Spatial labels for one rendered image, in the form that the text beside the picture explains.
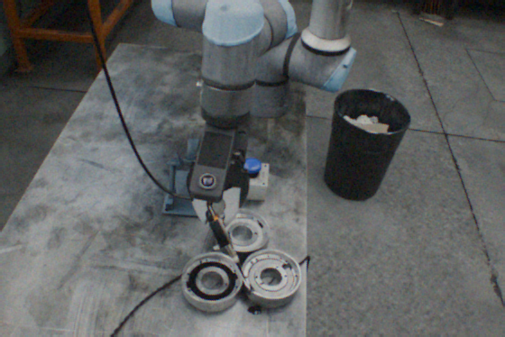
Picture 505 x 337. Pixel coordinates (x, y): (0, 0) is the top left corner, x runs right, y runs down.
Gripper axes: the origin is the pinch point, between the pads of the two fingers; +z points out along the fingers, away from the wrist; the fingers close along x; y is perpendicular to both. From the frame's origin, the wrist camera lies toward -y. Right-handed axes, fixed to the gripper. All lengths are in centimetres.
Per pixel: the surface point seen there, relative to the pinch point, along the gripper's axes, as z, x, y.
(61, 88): 72, 115, 176
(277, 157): 8.4, -9.8, 34.9
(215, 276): 11.8, -1.0, -1.2
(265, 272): 11.4, -9.7, 1.0
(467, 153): 70, -120, 163
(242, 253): 9.2, -5.1, 2.8
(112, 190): 11.2, 24.3, 17.5
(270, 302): 10.9, -11.1, -6.1
